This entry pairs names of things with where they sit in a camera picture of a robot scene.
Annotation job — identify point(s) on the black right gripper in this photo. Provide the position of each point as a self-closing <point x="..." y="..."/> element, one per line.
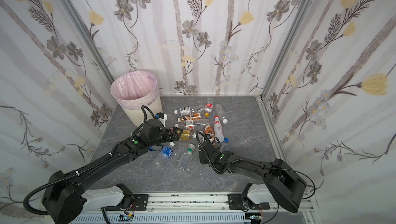
<point x="205" y="144"/>

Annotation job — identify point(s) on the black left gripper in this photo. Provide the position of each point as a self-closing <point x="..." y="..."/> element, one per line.
<point x="170" y="134"/>

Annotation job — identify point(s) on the yellow red tea bottle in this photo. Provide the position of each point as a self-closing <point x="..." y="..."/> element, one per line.
<point x="187" y="135"/>

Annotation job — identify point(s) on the clear bottle blue cap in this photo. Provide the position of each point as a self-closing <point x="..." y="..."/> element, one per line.
<point x="225" y="145"/>

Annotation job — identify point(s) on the brown Nescafe bottle front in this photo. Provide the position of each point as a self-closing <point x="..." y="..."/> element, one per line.
<point x="209" y="134"/>

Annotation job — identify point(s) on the brown nescafe bottle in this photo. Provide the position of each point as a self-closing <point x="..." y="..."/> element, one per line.
<point x="189" y="117"/>
<point x="209" y="134"/>

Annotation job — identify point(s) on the clear bottle green cap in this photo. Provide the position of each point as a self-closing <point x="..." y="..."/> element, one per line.
<point x="186" y="158"/>

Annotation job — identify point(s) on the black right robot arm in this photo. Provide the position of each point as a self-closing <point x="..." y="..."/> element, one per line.
<point x="285" y="185"/>

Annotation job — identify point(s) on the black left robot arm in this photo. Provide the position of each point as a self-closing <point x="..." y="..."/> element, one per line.
<point x="63" y="198"/>

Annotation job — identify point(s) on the cream waste bin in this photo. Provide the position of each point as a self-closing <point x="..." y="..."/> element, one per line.
<point x="137" y="116"/>

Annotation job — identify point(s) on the pink bin liner bag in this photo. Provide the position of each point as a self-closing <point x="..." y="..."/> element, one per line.
<point x="135" y="89"/>

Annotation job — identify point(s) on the clear bottle red-white label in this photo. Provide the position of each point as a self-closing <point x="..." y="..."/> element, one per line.
<point x="193" y="124"/>

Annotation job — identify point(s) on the blue label water bottle front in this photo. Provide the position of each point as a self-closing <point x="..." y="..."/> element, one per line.
<point x="164" y="155"/>

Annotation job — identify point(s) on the white bottle red cap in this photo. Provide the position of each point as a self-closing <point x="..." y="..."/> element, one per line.
<point x="218" y="129"/>

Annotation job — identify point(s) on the Suntory white label bottle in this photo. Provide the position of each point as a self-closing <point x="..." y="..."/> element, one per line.
<point x="189" y="110"/>

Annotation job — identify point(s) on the brown Nescafe bottle back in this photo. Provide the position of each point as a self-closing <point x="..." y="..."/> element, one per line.
<point x="189" y="117"/>

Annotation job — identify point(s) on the crushed bottle red label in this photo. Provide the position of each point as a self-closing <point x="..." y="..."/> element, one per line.
<point x="209" y="104"/>

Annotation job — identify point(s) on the clear ribbed bottle white cap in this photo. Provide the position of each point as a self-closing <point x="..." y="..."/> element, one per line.
<point x="221" y="113"/>

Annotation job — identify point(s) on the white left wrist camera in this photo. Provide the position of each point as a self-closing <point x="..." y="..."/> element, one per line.
<point x="161" y="117"/>

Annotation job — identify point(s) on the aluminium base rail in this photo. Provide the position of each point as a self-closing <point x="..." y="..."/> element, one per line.
<point x="197" y="208"/>

